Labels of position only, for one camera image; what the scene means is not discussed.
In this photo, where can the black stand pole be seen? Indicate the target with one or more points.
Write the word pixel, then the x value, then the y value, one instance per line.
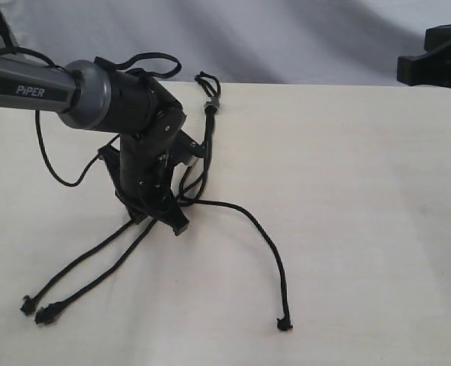
pixel 5 33

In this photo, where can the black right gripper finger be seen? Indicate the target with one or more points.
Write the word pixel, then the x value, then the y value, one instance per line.
pixel 432 68
pixel 437 36

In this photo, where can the clear tape piece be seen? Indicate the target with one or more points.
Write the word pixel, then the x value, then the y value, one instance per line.
pixel 212 106

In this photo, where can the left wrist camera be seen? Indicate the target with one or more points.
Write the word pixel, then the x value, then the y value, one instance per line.
pixel 184 150

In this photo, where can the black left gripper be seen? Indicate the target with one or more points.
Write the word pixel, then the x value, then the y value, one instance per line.
pixel 141 172

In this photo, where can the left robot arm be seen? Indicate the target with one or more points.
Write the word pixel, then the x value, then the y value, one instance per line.
pixel 98 96

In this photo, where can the grey backdrop cloth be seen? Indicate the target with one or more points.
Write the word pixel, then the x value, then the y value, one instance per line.
pixel 310 42

